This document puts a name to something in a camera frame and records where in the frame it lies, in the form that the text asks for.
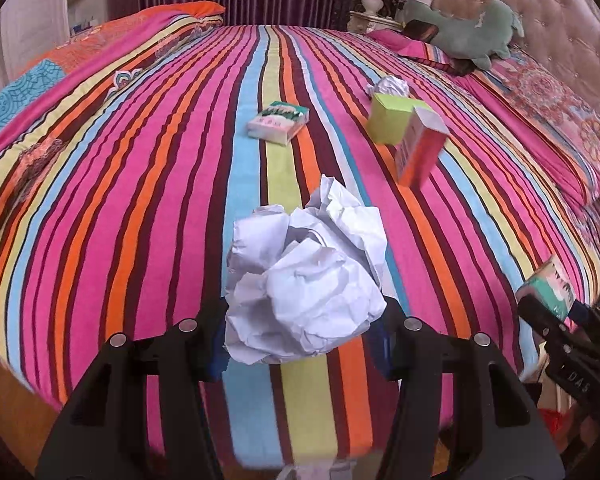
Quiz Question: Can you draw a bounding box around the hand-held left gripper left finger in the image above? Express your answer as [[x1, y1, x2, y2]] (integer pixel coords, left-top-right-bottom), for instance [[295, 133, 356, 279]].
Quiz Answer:
[[35, 295, 231, 480]]

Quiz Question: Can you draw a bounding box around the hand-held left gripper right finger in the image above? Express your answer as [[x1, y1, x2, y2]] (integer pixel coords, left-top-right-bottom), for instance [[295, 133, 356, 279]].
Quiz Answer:
[[367, 295, 566, 480]]

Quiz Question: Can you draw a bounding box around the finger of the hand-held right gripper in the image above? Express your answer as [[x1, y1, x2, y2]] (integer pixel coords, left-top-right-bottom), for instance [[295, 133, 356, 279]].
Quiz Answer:
[[517, 294, 569, 347], [567, 302, 600, 356]]

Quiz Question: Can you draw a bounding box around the teal patterned box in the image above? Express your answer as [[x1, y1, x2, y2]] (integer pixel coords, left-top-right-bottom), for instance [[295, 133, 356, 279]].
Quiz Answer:
[[516, 255, 579, 320]]

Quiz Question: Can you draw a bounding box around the large white paper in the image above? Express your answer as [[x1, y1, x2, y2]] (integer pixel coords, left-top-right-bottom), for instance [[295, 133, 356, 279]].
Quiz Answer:
[[224, 174, 389, 366]]

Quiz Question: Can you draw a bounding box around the white plastic basket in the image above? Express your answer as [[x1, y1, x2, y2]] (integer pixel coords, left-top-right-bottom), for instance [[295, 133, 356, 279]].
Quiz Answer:
[[277, 460, 361, 480]]

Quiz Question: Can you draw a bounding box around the tall pink box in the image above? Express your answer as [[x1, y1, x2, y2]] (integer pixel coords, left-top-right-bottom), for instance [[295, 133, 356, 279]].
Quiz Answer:
[[395, 107, 451, 189]]

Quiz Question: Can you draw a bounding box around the small green box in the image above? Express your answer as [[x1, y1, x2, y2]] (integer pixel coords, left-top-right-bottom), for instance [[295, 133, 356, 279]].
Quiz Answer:
[[369, 92, 432, 145]]

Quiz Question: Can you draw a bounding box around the pink and green box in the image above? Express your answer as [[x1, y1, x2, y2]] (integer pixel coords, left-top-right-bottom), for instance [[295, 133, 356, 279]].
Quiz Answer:
[[247, 101, 311, 147]]

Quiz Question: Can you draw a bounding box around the red shag rug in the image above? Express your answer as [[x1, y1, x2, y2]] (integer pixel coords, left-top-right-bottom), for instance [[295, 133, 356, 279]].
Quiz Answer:
[[537, 407, 568, 433]]

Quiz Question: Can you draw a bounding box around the striped bedsheet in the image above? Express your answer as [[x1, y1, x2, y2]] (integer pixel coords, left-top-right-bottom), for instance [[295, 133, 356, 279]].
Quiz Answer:
[[0, 22, 600, 466]]

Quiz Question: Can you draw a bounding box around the floral pillow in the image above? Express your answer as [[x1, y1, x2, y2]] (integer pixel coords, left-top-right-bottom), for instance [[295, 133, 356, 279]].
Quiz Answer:
[[472, 45, 600, 207]]

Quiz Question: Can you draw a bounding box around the striped pink pillow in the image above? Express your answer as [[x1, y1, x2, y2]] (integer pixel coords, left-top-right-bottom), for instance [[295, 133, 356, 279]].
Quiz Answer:
[[370, 30, 476, 77]]

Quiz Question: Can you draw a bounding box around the green plush toy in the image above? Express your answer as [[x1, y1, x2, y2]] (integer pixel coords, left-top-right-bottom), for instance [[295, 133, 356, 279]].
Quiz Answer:
[[402, 0, 526, 72]]

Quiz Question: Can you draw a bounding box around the beige tufted headboard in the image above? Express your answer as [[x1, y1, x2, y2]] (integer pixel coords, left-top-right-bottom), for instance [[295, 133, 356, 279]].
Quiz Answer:
[[422, 0, 600, 126]]

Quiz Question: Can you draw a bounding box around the small white nightstand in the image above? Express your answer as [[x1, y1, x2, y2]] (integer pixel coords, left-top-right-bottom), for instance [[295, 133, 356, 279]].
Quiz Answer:
[[347, 10, 407, 34]]

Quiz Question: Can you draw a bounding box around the orange and blue quilt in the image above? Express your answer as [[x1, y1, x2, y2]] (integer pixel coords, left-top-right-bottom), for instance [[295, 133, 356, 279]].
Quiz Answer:
[[0, 2, 227, 151]]

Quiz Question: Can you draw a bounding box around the white wardrobe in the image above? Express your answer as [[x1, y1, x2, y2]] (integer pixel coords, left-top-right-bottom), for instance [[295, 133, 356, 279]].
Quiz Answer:
[[0, 0, 111, 77]]

